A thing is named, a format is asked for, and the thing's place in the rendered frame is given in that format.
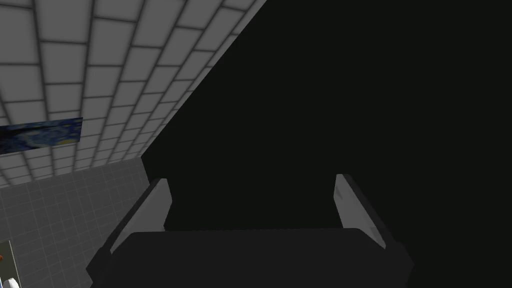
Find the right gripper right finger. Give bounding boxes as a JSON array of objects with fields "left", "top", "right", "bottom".
[{"left": 333, "top": 173, "right": 398, "bottom": 250}]

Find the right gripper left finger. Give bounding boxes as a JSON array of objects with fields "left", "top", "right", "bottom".
[{"left": 107, "top": 178, "right": 173, "bottom": 255}]

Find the blue swirly night-sky painting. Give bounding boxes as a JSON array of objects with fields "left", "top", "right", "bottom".
[{"left": 0, "top": 117, "right": 84, "bottom": 155}]

